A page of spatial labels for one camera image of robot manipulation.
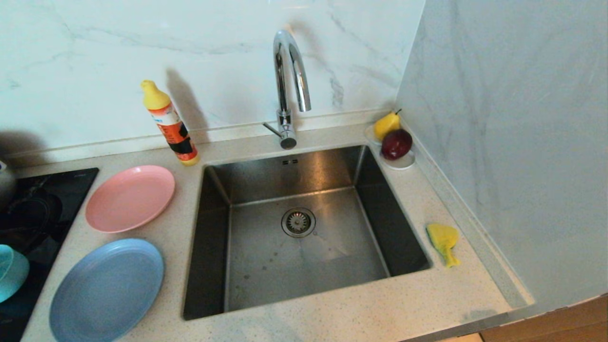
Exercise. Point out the small white dish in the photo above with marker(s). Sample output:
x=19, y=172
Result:
x=403, y=164

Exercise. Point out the black glass cooktop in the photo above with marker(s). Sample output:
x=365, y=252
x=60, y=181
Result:
x=57, y=190

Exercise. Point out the stainless steel sink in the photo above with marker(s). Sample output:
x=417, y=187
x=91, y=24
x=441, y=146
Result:
x=308, y=266

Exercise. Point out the yellow sponge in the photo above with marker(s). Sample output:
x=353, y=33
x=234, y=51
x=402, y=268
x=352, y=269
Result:
x=444, y=237

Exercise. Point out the chrome gooseneck faucet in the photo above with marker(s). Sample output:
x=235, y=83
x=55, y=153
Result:
x=284, y=118

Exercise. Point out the blue plate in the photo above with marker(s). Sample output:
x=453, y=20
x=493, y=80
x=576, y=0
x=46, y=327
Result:
x=104, y=294

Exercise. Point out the teal cup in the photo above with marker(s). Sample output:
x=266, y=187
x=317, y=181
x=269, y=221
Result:
x=12, y=273

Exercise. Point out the orange dish soap bottle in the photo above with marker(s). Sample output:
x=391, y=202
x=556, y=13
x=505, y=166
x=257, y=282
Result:
x=173, y=130

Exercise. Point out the yellow pear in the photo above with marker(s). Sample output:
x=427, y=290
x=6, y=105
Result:
x=385, y=126

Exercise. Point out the metal sink drain strainer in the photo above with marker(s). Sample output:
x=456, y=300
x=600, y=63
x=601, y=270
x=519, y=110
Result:
x=298, y=222

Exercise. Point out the dark red apple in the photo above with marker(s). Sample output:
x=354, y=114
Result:
x=396, y=144

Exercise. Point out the pink plate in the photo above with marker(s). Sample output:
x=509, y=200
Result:
x=128, y=199

